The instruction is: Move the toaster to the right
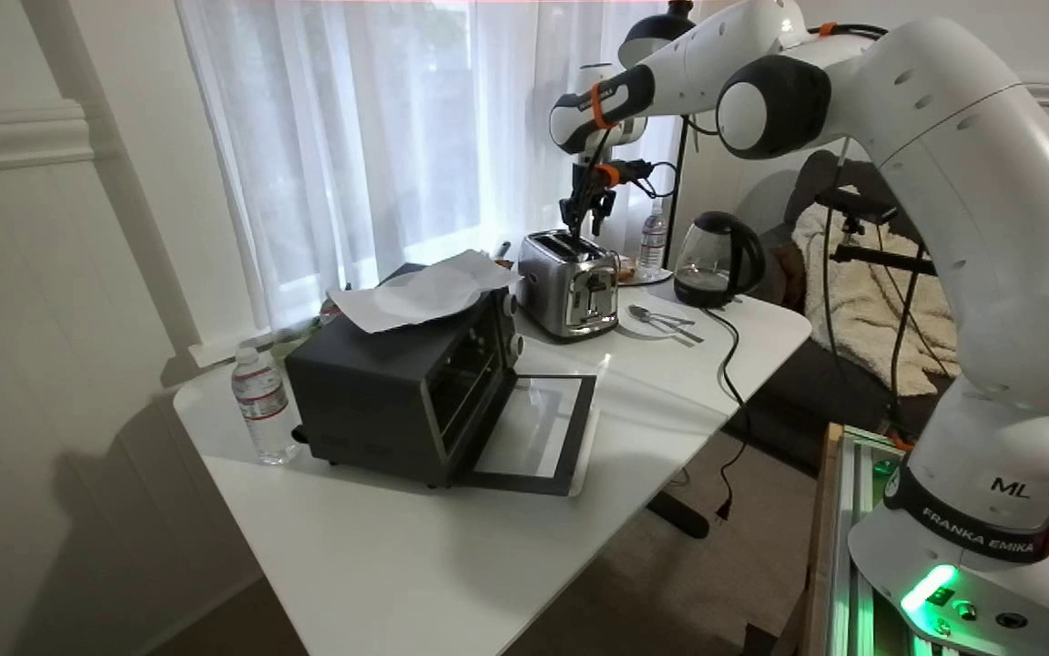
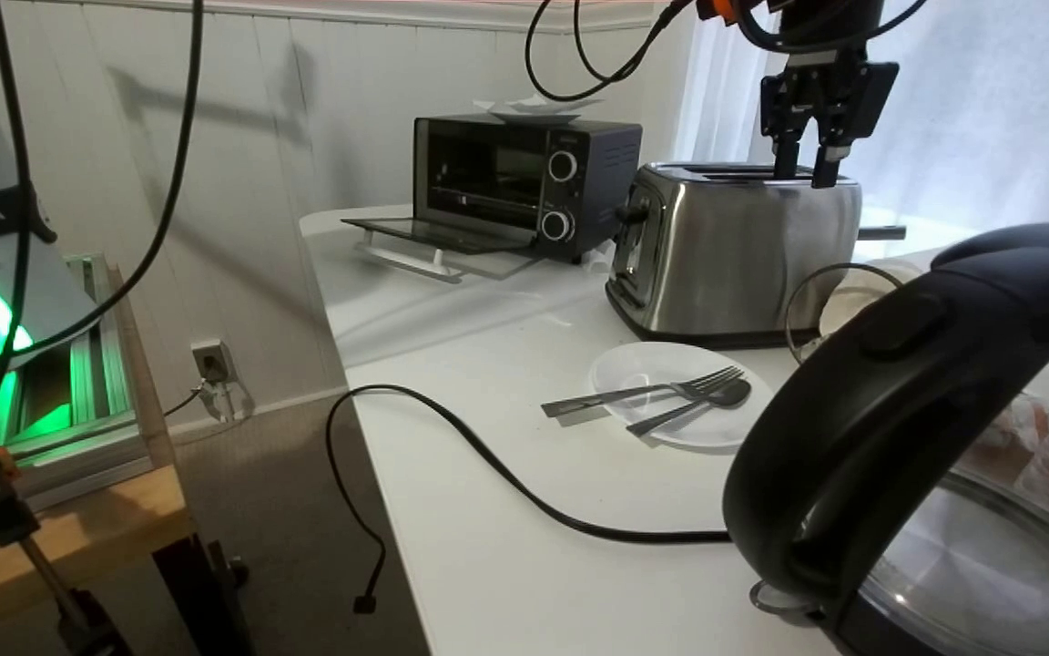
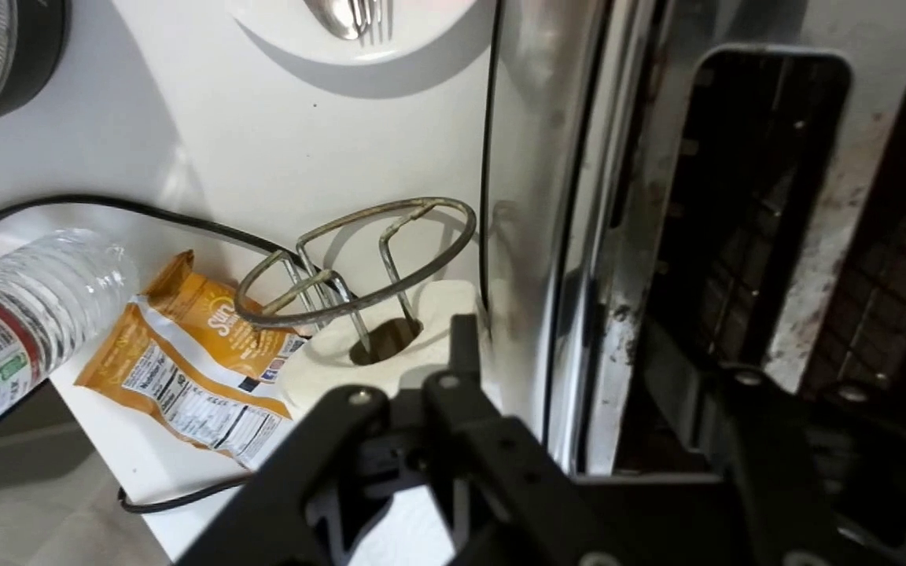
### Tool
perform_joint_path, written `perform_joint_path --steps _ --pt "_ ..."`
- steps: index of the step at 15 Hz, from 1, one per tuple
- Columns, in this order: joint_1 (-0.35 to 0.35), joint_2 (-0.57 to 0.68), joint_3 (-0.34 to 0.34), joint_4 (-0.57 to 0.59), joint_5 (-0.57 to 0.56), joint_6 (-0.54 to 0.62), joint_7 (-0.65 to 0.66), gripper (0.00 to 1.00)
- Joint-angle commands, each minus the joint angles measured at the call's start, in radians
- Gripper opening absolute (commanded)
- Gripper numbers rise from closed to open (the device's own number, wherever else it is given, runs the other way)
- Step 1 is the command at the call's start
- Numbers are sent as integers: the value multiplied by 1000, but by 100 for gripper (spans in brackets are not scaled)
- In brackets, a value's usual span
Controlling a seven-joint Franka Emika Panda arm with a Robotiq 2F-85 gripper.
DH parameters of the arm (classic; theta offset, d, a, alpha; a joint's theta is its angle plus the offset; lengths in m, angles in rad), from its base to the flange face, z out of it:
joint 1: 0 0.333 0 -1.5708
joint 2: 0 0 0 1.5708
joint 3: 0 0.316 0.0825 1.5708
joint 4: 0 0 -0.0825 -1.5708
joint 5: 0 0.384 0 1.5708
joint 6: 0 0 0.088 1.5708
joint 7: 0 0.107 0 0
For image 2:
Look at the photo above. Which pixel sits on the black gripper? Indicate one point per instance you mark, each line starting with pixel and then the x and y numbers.
pixel 830 88

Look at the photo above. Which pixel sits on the silver two-slot toaster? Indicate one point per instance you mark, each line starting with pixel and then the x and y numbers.
pixel 729 262

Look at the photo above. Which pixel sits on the black toaster oven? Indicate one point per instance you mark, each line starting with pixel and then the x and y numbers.
pixel 489 170

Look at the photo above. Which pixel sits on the long silver utensil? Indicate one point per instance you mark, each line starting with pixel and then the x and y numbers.
pixel 883 232

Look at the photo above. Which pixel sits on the white cup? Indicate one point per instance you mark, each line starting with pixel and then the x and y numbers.
pixel 854 304

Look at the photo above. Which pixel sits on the white curtain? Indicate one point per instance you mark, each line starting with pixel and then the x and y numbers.
pixel 998 112

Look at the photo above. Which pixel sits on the silver spoon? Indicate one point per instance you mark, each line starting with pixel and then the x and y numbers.
pixel 725 396

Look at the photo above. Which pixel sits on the black glass electric kettle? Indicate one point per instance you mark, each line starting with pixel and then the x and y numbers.
pixel 889 402

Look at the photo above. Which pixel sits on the silver fork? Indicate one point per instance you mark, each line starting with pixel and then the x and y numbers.
pixel 675 393

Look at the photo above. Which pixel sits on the black stand under table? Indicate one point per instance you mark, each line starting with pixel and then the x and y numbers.
pixel 203 596

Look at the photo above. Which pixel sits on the wooden table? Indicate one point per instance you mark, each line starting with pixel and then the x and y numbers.
pixel 88 529

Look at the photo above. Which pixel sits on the white wall outlet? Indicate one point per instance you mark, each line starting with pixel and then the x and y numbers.
pixel 213 362

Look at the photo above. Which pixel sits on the aluminium frame with green light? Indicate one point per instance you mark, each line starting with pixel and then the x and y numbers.
pixel 83 377

